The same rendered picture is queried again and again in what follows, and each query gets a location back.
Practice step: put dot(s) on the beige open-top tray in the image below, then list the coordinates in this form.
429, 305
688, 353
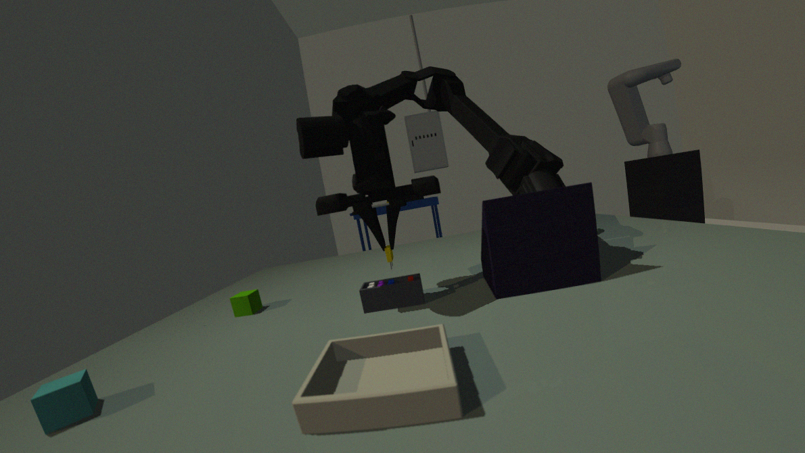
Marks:
382, 380

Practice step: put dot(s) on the yellow blade fuse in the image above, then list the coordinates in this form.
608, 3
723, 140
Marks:
389, 255

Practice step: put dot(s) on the green cube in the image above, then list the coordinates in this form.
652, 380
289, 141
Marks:
246, 303

